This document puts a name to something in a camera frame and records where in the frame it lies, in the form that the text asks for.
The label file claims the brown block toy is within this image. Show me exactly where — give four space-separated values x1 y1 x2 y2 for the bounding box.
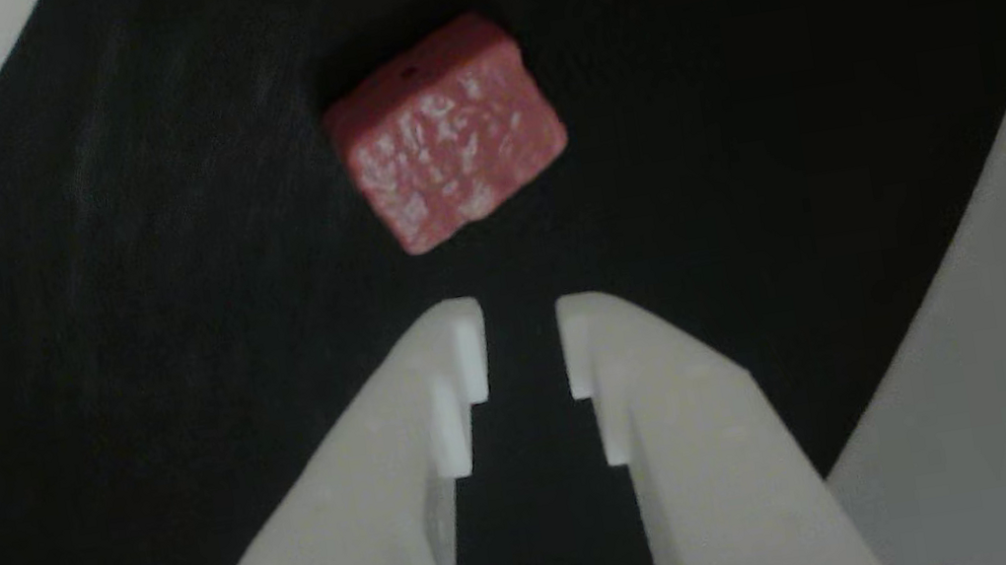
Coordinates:
310 1 583 267

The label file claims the black desk mat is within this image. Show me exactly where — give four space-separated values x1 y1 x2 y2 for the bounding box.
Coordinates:
0 0 1006 565

